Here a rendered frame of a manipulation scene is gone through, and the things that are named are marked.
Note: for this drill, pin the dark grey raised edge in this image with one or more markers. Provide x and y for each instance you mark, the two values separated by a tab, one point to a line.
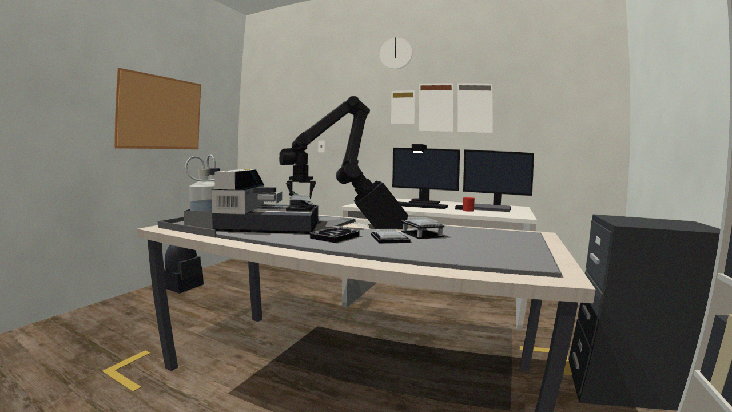
169	224

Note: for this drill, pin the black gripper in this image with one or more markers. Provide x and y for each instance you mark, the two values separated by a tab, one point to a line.
304	180

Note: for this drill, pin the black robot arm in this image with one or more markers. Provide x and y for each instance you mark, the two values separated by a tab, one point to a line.
350	171

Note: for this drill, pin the white plastic bottle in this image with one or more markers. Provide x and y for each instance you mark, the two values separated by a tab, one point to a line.
201	193

